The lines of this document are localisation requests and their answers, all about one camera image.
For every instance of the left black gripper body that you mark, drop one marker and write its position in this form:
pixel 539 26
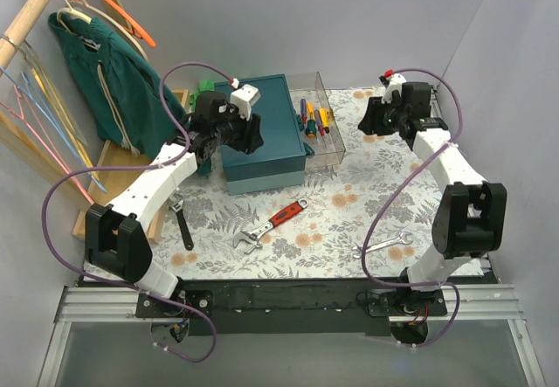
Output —
pixel 251 132

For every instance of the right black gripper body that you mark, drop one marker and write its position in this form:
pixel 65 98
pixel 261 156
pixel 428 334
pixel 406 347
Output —
pixel 372 116

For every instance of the teal storage box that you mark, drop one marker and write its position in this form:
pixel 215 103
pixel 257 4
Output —
pixel 280 162

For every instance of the yellow handled screwdriver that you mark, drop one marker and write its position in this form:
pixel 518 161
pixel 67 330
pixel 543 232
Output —
pixel 324 120

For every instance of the clear plastic container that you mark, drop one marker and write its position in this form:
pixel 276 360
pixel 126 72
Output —
pixel 329 149

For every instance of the blue red screwdriver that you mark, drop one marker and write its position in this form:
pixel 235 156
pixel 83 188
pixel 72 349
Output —
pixel 319 123

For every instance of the long green screwdriver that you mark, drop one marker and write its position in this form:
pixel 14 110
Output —
pixel 308 150

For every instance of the stubby green screwdriver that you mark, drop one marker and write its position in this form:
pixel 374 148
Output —
pixel 311 129

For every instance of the orange handled screwdriver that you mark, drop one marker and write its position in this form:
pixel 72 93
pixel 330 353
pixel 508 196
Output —
pixel 310 112

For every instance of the red handled adjustable wrench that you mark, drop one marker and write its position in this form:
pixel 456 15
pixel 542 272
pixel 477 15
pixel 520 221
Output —
pixel 252 238

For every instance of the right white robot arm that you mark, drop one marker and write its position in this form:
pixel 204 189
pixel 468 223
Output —
pixel 469 221

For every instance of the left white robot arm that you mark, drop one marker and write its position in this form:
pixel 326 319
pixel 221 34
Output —
pixel 116 239

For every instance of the green cloth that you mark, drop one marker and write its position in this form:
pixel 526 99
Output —
pixel 203 85

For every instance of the floral table mat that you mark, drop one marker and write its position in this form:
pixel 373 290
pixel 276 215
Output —
pixel 376 192

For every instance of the black adjustable wrench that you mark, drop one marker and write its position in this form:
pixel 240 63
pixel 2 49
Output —
pixel 176 205

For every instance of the green shorts on hanger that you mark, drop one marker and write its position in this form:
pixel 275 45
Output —
pixel 118 84

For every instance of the wooden rack base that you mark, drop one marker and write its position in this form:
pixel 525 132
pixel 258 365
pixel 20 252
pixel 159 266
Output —
pixel 115 183

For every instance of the silver combination wrench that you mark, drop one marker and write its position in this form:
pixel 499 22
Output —
pixel 403 238

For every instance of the orange hanger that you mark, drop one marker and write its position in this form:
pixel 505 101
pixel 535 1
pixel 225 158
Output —
pixel 113 7

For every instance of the wooden rack pole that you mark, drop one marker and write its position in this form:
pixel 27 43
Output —
pixel 19 29

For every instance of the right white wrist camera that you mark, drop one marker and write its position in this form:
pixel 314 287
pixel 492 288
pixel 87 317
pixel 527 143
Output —
pixel 393 83

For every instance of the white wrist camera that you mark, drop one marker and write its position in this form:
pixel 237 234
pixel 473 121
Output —
pixel 244 98
pixel 393 83

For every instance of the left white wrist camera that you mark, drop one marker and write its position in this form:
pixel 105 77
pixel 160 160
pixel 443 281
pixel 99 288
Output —
pixel 244 98

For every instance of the pink wire hanger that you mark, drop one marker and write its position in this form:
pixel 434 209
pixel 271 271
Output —
pixel 24 133

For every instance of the yellow wire hanger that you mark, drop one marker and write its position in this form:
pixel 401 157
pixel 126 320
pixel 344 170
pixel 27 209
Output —
pixel 50 94

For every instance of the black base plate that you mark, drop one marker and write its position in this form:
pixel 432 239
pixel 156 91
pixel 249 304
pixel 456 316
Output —
pixel 355 305

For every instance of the blue wire hanger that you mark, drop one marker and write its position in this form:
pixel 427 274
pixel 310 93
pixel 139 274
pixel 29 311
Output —
pixel 29 87

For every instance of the aluminium frame rail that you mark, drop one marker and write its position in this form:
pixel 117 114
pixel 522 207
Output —
pixel 111 336

